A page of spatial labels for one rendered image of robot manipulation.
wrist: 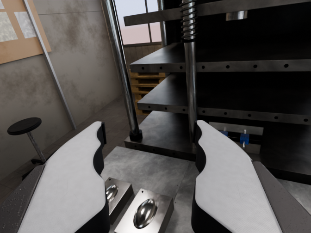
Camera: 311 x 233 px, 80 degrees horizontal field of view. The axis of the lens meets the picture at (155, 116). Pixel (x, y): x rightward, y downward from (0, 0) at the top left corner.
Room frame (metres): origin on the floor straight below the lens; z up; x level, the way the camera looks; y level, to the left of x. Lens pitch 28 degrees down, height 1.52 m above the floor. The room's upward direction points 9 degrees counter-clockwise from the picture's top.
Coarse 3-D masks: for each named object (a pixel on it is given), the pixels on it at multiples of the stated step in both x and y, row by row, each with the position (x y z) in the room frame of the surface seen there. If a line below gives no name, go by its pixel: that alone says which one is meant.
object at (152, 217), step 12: (144, 192) 0.55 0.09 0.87; (132, 204) 0.50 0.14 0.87; (144, 204) 0.51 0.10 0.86; (156, 204) 0.49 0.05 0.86; (168, 204) 0.48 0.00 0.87; (132, 216) 0.45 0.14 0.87; (144, 216) 0.46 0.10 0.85; (156, 216) 0.44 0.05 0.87; (168, 216) 0.46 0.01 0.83; (120, 228) 0.41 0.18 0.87; (132, 228) 0.41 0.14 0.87; (144, 228) 0.40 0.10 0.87; (156, 228) 0.39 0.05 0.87
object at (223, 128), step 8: (216, 120) 0.90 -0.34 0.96; (224, 120) 0.88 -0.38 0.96; (232, 120) 0.87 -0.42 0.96; (240, 120) 0.86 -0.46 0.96; (248, 120) 0.85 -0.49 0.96; (256, 120) 0.84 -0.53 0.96; (216, 128) 0.88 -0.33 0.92; (224, 128) 0.85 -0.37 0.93; (232, 128) 0.83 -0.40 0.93; (240, 128) 0.82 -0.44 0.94; (248, 128) 0.80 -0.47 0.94; (256, 128) 0.78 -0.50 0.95; (232, 136) 0.83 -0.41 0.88; (248, 136) 0.80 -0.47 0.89; (256, 136) 0.78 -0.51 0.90; (240, 144) 0.81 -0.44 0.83; (256, 144) 0.77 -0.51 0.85; (248, 152) 0.79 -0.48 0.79; (256, 152) 0.77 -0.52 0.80
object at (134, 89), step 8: (136, 80) 3.00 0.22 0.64; (144, 80) 3.20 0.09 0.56; (152, 80) 3.13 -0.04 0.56; (160, 80) 2.80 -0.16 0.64; (136, 88) 3.02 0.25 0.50; (144, 88) 3.19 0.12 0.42; (152, 88) 3.13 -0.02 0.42; (136, 96) 3.06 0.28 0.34; (136, 104) 3.01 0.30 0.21; (136, 112) 3.04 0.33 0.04; (144, 112) 3.03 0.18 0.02
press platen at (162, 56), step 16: (304, 32) 1.30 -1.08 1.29; (176, 48) 1.45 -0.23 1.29; (208, 48) 1.26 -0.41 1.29; (224, 48) 1.18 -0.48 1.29; (240, 48) 1.11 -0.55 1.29; (256, 48) 1.05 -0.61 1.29; (272, 48) 0.99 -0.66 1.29; (288, 48) 0.94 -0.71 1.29; (304, 48) 0.89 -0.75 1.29; (144, 64) 1.08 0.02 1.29; (160, 64) 1.03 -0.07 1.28; (176, 64) 0.99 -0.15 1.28; (208, 64) 0.91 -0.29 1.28; (224, 64) 0.87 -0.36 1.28; (240, 64) 0.84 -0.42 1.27; (256, 64) 0.81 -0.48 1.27; (272, 64) 0.78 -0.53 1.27; (288, 64) 0.75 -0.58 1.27; (304, 64) 0.72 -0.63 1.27
